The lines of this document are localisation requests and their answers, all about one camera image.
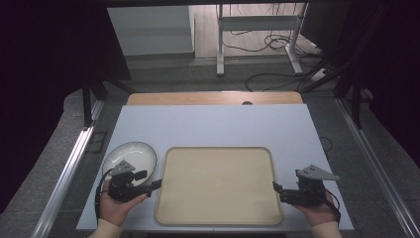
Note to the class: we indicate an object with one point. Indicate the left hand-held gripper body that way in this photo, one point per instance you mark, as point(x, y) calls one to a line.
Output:
point(121, 186)

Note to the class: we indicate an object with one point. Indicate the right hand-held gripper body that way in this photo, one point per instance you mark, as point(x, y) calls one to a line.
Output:
point(308, 193)

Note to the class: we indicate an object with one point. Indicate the white plate with dark rim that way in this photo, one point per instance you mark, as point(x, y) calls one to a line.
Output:
point(132, 155)

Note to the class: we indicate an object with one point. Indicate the person's left hand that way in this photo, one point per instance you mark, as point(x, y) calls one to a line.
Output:
point(114, 210)

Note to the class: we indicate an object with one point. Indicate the person's right hand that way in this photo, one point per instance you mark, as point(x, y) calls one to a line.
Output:
point(320, 214)

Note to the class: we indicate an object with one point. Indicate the dark floor vent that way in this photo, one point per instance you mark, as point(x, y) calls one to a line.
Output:
point(96, 142)

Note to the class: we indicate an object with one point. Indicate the beige tray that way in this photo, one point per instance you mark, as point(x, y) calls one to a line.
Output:
point(218, 188)

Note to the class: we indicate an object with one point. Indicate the white table board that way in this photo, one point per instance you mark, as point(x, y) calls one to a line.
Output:
point(214, 125)

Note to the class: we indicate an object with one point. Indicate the black metal stand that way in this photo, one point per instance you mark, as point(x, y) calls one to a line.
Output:
point(356, 99)
point(87, 102)

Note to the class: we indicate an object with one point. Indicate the wooden table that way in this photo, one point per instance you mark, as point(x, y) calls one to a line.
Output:
point(198, 98)

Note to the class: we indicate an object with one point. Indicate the white power strip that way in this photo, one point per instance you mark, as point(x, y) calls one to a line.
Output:
point(318, 74)

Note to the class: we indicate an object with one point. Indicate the dark curtain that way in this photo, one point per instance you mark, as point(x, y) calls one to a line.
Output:
point(39, 82)
point(389, 66)

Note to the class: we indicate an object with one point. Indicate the white cabinet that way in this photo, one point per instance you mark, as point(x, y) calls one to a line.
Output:
point(152, 29)

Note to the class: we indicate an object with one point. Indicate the aluminium floor rail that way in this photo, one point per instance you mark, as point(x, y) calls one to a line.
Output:
point(66, 178)
point(379, 172)

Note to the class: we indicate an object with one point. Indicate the white metal desk frame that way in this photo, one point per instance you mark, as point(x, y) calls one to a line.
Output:
point(257, 23)

